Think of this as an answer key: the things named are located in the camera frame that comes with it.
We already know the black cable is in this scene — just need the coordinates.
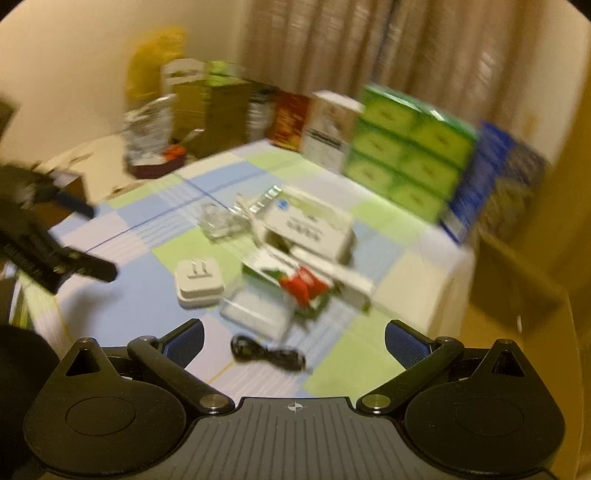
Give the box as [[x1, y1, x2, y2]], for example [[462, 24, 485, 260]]
[[229, 333, 308, 372]]

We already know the white power adapter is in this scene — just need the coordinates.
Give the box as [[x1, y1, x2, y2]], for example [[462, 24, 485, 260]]
[[174, 257, 224, 309]]

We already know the long white slim box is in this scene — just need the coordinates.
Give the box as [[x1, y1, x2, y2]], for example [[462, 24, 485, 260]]
[[254, 246, 375, 310]]

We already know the clear plastic case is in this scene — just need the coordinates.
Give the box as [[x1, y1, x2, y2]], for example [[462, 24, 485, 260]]
[[221, 288, 296, 341]]

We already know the green white medicine box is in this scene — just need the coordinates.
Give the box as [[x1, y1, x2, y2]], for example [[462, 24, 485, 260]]
[[242, 264, 335, 318]]

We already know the wire rack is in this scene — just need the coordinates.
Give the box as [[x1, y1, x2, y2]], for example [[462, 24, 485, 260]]
[[199, 203, 250, 240]]

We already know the red snack packet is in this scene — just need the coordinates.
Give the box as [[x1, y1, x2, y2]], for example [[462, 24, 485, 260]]
[[279, 267, 331, 307]]

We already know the large white medicine box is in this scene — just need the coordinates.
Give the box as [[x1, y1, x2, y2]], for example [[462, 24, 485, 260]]
[[262, 186, 356, 265]]

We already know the silver foil pouch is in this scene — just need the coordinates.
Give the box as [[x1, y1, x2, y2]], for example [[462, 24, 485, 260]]
[[230, 185, 283, 220]]

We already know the dark tray with clutter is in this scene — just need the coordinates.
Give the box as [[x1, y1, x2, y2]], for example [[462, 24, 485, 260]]
[[122, 94, 187, 180]]

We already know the brown cardboard box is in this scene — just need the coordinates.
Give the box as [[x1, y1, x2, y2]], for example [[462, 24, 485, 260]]
[[461, 234, 584, 478]]

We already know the yellow plastic bag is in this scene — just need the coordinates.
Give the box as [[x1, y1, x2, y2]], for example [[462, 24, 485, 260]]
[[124, 26, 186, 109]]

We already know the checkered tablecloth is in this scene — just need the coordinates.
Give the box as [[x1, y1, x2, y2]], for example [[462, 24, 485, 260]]
[[18, 141, 475, 400]]

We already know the brown paper bag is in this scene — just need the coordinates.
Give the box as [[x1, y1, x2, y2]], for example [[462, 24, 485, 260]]
[[160, 58, 253, 158]]

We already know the blue milk carton box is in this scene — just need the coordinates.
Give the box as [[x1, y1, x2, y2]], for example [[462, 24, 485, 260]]
[[441, 122, 550, 244]]

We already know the green tissue box pack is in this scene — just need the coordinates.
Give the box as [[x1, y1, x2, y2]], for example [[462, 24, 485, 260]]
[[342, 84, 478, 223]]

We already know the red gift box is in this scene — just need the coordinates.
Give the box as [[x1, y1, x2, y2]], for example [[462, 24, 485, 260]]
[[270, 91, 311, 151]]

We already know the white product box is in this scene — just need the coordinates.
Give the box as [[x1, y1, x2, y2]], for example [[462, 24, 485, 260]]
[[301, 90, 363, 174]]

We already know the beige curtain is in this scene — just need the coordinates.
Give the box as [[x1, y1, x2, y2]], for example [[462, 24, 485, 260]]
[[239, 0, 574, 153]]

